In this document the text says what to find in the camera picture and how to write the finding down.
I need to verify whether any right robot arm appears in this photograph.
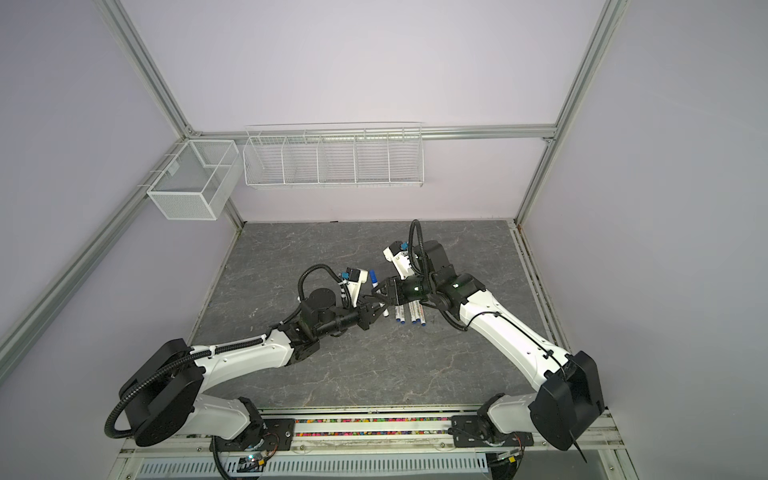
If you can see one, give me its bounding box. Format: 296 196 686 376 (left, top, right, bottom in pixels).
372 220 606 451

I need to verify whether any whiteboard marker pen five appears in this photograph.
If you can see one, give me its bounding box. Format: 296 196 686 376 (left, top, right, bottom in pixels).
369 270 390 318

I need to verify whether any white wire shelf basket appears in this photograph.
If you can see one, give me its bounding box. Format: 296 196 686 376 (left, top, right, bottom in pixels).
243 122 425 188

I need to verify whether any white mesh box basket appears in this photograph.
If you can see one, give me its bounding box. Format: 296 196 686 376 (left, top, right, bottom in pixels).
148 140 243 221

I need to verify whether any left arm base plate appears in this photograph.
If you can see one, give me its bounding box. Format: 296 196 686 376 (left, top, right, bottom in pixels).
212 418 296 452

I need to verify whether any whiteboard marker pen one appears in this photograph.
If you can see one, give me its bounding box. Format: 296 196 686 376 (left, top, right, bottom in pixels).
395 305 406 324

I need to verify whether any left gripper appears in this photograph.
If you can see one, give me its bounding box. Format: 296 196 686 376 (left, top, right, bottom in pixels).
316 294 389 340

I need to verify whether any whiteboard marker pen two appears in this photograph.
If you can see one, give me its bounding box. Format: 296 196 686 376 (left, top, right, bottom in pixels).
409 302 418 324

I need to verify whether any white vent grille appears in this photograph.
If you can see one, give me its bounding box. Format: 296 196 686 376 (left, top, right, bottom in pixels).
132 453 490 479

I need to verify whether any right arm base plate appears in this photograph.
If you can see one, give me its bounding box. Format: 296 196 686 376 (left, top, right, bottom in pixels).
448 414 534 448

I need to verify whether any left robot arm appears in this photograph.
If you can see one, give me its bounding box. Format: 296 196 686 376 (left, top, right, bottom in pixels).
103 265 389 446

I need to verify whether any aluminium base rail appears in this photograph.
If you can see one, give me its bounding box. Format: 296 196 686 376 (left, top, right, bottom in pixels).
113 405 628 464

